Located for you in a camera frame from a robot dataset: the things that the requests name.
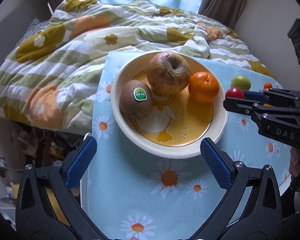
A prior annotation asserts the large green apple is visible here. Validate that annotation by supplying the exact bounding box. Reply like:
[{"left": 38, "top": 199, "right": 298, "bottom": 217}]
[{"left": 230, "top": 75, "right": 251, "bottom": 90}]

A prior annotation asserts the small red cherry tomato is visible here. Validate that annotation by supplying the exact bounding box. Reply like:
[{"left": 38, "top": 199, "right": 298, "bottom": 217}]
[{"left": 225, "top": 86, "right": 245, "bottom": 99}]

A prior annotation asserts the orange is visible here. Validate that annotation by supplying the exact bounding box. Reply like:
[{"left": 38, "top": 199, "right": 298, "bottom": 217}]
[{"left": 188, "top": 72, "right": 219, "bottom": 103}]

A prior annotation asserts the wrinkled brown apple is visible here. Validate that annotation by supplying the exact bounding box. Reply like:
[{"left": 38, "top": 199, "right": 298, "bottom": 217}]
[{"left": 146, "top": 51, "right": 191, "bottom": 94}]

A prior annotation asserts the brown kiwi with sticker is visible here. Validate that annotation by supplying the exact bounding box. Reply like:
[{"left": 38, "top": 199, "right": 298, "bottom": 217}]
[{"left": 119, "top": 80, "right": 153, "bottom": 119}]

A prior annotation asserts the right hand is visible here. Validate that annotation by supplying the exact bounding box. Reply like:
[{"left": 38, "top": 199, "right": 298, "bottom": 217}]
[{"left": 289, "top": 147, "right": 300, "bottom": 177}]

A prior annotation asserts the small mandarin back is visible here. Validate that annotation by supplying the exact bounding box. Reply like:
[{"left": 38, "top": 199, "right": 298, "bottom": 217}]
[{"left": 263, "top": 82, "right": 273, "bottom": 90}]

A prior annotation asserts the yellow duck bowl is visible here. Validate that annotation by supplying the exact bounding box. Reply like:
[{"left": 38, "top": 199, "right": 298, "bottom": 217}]
[{"left": 110, "top": 51, "right": 229, "bottom": 159}]

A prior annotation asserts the blue daisy tablecloth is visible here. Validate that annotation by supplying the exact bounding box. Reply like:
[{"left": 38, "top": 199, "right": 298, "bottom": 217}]
[{"left": 82, "top": 52, "right": 290, "bottom": 239}]

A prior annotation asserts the green striped floral quilt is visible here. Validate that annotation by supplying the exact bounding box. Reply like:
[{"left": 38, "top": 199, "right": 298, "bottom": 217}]
[{"left": 0, "top": 0, "right": 271, "bottom": 129}]

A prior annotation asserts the grey bed headboard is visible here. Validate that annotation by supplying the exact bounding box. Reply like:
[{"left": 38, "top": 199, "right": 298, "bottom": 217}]
[{"left": 0, "top": 0, "right": 51, "bottom": 65}]

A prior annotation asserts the grey patterned pillow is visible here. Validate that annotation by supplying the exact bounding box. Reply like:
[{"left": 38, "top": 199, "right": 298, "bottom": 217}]
[{"left": 15, "top": 17, "right": 49, "bottom": 48}]

